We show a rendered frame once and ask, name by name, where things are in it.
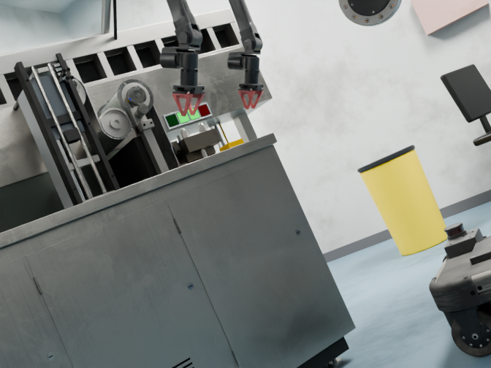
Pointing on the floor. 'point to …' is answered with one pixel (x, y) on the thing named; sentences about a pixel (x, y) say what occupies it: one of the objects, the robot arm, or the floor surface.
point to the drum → (405, 201)
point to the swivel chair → (470, 97)
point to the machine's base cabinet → (178, 281)
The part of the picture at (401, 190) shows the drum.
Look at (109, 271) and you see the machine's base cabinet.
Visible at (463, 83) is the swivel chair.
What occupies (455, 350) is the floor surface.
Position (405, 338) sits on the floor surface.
